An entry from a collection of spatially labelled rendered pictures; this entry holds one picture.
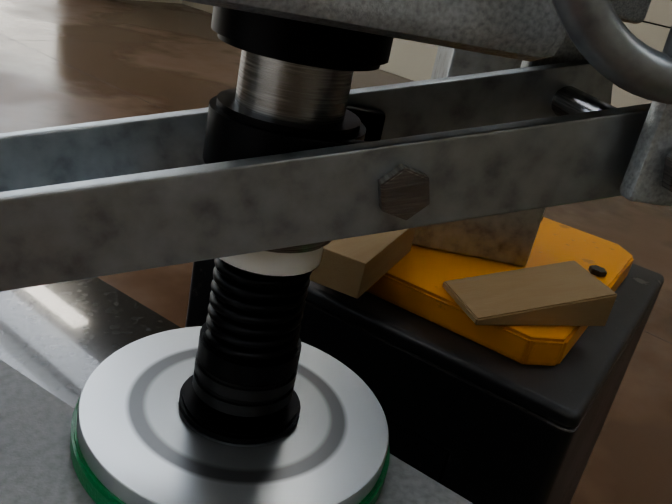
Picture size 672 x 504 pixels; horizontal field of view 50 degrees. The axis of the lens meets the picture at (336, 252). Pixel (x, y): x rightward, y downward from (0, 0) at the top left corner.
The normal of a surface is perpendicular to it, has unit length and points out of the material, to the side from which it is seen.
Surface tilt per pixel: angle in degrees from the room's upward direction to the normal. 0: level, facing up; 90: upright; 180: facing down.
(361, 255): 0
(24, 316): 0
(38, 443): 0
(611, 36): 90
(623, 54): 90
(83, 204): 90
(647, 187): 90
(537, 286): 11
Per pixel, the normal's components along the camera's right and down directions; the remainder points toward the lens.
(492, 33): 0.11, 0.74
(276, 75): -0.29, 0.34
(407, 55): -0.63, 0.20
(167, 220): 0.19, 0.43
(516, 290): 0.00, -0.89
